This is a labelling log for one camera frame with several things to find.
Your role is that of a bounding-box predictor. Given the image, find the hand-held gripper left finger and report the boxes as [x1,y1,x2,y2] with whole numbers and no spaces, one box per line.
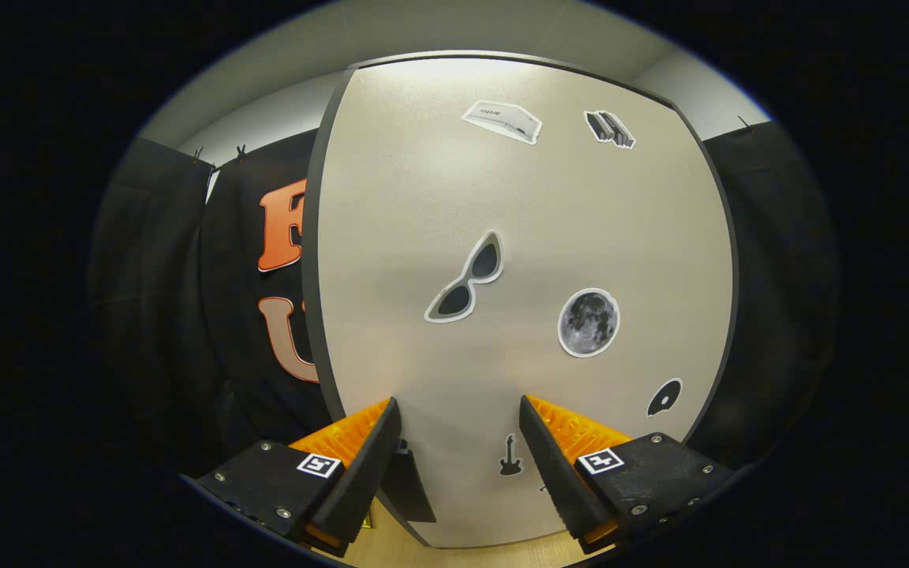
[180,397,402,558]

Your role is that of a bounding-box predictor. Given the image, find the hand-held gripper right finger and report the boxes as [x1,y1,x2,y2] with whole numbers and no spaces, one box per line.
[519,394,739,553]

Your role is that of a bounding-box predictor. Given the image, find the black door handle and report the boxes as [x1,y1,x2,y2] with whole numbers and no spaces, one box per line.
[380,440,437,524]

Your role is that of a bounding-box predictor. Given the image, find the dark grey shoe cabinet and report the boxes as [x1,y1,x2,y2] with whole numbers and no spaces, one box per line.
[301,49,741,549]

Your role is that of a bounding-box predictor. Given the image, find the black backdrop cloth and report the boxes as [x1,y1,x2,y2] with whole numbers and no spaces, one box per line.
[88,118,842,490]

